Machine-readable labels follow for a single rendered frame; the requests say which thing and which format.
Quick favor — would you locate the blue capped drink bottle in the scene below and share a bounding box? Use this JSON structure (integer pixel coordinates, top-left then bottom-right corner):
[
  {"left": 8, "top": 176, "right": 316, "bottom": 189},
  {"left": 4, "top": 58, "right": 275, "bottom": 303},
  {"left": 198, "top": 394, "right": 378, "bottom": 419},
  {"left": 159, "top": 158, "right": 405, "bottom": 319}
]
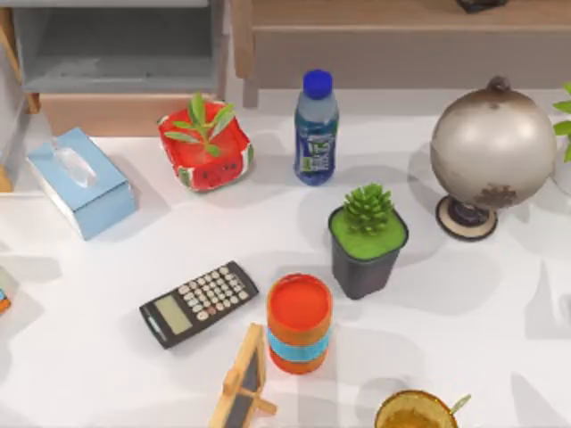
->
[{"left": 293, "top": 69, "right": 340, "bottom": 187}]

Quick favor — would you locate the black pot with succulent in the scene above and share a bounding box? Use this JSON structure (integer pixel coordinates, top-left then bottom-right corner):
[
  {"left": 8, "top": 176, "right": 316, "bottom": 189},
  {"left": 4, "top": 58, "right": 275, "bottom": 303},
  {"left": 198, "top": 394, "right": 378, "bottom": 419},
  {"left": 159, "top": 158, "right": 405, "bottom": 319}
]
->
[{"left": 327, "top": 183, "right": 410, "bottom": 300}]

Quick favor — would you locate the red watermelon plant pot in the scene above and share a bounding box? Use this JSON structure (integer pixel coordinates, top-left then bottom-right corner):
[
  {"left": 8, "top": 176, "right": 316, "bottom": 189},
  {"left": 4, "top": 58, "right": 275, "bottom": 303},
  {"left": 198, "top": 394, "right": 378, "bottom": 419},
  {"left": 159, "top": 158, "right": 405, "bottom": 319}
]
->
[{"left": 157, "top": 92, "right": 254, "bottom": 193}]

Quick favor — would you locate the orange and blue can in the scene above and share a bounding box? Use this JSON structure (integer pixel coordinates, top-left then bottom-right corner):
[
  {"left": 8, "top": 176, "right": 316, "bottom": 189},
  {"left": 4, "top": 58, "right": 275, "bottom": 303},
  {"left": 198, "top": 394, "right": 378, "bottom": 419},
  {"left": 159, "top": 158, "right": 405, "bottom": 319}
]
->
[{"left": 266, "top": 273, "right": 334, "bottom": 375}]

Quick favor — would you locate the black calculator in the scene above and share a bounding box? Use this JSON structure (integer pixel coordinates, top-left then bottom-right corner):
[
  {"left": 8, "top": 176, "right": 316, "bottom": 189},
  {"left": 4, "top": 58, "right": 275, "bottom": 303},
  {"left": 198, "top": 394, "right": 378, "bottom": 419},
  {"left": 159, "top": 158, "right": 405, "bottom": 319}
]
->
[{"left": 138, "top": 259, "right": 261, "bottom": 350}]

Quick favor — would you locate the wooden framed blackboard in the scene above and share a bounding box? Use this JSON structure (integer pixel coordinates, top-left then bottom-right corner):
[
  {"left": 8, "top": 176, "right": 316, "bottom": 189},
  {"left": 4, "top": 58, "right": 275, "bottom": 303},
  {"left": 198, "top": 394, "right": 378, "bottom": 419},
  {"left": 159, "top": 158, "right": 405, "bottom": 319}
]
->
[{"left": 208, "top": 323, "right": 278, "bottom": 428}]

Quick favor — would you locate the pale wooden drawer front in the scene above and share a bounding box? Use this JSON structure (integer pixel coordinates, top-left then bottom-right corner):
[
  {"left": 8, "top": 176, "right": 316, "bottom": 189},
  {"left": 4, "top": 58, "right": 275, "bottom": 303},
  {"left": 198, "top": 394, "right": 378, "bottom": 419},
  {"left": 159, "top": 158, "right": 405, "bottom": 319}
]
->
[{"left": 37, "top": 91, "right": 218, "bottom": 138}]

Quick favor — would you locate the wooden open shelf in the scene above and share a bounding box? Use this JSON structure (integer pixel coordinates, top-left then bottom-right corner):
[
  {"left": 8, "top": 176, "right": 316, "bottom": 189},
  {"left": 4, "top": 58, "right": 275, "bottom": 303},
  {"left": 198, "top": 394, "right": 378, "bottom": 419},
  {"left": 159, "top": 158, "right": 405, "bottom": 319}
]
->
[{"left": 228, "top": 0, "right": 571, "bottom": 109}]

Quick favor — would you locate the light blue tissue box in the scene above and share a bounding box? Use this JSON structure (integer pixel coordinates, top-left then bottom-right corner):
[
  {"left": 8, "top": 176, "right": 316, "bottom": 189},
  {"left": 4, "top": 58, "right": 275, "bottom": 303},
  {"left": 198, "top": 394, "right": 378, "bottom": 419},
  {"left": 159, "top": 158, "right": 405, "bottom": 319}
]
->
[{"left": 25, "top": 127, "right": 137, "bottom": 242}]

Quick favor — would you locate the silver globe on stand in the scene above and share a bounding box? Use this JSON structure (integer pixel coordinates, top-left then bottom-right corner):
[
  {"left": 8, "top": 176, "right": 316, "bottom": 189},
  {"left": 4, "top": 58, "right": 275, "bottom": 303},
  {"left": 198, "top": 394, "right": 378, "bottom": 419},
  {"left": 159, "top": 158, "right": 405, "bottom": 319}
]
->
[{"left": 429, "top": 76, "right": 559, "bottom": 243}]

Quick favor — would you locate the pulled-out drawer with grey inside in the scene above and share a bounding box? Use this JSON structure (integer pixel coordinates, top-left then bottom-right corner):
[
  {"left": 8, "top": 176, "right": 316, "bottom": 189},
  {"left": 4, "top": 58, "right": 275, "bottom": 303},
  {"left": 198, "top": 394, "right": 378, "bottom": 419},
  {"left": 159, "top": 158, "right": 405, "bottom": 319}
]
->
[{"left": 10, "top": 0, "right": 229, "bottom": 95}]

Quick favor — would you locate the yellow plant pot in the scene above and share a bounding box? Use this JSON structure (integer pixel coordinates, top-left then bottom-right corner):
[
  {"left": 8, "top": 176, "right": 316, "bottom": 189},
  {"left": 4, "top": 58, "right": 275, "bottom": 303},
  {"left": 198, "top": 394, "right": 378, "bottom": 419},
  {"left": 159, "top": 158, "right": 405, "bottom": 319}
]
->
[{"left": 374, "top": 390, "right": 473, "bottom": 428}]

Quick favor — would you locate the dark object on shelf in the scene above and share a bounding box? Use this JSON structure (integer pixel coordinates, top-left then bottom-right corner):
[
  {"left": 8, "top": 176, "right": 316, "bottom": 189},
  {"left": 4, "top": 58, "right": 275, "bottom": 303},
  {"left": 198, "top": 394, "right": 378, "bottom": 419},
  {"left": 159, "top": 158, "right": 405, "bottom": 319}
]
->
[{"left": 455, "top": 0, "right": 503, "bottom": 13}]

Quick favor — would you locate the white pot with green plant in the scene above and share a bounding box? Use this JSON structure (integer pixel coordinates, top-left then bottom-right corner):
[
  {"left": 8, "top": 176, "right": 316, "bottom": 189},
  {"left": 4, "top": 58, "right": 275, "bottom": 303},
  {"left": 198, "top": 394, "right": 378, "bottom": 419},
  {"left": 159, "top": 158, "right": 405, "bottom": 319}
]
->
[{"left": 551, "top": 81, "right": 571, "bottom": 196}]

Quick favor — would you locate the orange and blue small item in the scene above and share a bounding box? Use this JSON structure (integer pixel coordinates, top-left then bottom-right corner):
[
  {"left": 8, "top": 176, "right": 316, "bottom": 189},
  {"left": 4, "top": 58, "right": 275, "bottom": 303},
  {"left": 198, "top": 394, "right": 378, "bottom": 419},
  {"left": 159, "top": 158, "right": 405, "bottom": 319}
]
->
[{"left": 0, "top": 267, "right": 19, "bottom": 316}]

